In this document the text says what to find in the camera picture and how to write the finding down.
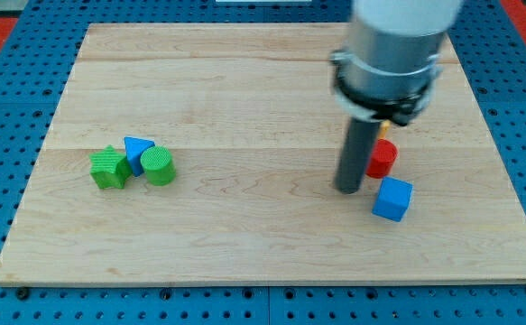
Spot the blue cube block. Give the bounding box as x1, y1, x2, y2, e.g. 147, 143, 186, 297
372, 177, 413, 222

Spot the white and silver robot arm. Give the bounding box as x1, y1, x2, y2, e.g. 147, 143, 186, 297
330, 0, 463, 126

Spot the light wooden board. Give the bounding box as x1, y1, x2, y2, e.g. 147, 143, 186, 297
0, 23, 526, 288

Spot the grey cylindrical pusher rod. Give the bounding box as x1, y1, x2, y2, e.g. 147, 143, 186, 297
334, 118, 381, 194

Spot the green cylinder block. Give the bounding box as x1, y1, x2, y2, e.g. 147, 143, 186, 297
141, 146, 176, 186

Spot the red cylinder block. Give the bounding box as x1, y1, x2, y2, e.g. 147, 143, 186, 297
366, 139, 399, 179

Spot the yellow block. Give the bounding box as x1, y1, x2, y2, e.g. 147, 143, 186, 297
378, 120, 391, 139

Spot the blue triangle block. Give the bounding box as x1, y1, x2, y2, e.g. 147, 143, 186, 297
124, 136, 155, 177

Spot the green star block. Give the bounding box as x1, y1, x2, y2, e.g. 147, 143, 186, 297
89, 145, 133, 190

